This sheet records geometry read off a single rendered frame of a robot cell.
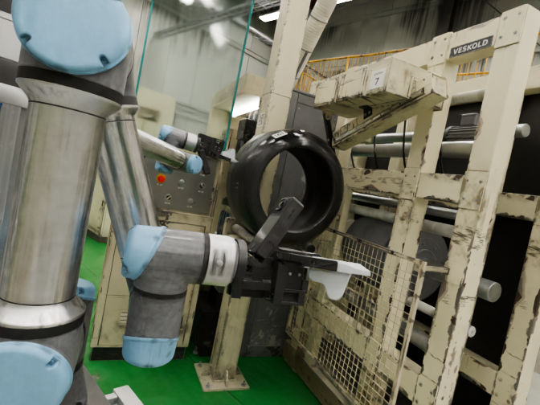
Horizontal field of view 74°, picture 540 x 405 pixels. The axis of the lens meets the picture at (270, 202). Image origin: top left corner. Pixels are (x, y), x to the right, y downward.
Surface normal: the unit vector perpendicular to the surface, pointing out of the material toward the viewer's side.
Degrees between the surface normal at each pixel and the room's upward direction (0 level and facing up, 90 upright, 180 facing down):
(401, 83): 90
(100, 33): 82
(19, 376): 98
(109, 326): 90
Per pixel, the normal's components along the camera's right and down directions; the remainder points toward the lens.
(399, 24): -0.69, -0.10
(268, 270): 0.35, -0.02
